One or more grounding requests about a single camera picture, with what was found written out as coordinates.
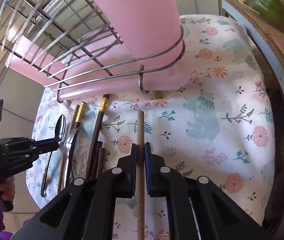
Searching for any clear plastic spoon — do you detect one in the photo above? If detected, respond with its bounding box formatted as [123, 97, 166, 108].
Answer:
[63, 127, 87, 185]

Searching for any black metal spoon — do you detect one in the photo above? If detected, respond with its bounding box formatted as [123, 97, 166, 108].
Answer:
[40, 114, 66, 197]

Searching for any dark chopstick gold band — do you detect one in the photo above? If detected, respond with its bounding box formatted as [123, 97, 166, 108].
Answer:
[86, 94, 109, 180]

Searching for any floral bear print cloth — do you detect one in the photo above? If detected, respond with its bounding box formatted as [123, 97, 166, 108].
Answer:
[26, 15, 275, 226]

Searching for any pink drip tray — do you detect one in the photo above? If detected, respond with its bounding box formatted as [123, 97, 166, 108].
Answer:
[5, 31, 188, 101]

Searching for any pink utensil holder cup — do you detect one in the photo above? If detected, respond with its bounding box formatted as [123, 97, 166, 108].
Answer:
[94, 0, 182, 68]

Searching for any green bell pepper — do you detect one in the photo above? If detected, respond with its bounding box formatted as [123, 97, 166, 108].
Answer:
[247, 0, 284, 32]

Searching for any steel wire dish rack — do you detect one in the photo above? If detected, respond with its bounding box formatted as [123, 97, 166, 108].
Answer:
[0, 0, 186, 103]

